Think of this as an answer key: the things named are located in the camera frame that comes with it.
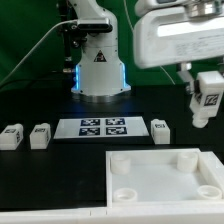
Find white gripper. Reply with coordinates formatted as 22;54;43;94
133;6;224;92

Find white square tabletop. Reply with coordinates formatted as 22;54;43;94
106;148;224;208

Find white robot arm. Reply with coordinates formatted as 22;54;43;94
68;0;224;101

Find white sheet with tags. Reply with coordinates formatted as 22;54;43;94
54;117;149;139

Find white obstacle fence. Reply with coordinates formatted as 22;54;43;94
0;200;224;224

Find black camera stand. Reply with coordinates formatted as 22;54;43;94
56;0;85;73

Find grey cable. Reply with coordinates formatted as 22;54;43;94
0;19;81;88

